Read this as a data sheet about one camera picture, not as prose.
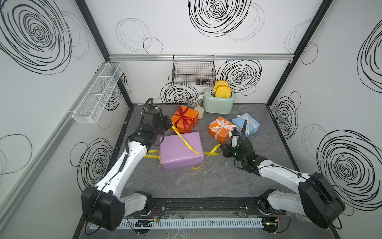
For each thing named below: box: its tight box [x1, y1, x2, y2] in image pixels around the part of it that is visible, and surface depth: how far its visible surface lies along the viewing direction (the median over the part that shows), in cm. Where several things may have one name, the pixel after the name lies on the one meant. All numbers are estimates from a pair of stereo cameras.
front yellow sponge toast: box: [215, 86, 232, 99], surface depth 104 cm
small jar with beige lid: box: [193, 106, 205, 120], surface depth 111 cm
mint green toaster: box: [203, 87, 235, 115], surface depth 111 cm
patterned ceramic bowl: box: [187, 97, 202, 109], surface depth 122 cm
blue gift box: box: [231, 112, 261, 138], surface depth 101 cm
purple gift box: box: [160, 131, 205, 172], surface depth 82 cm
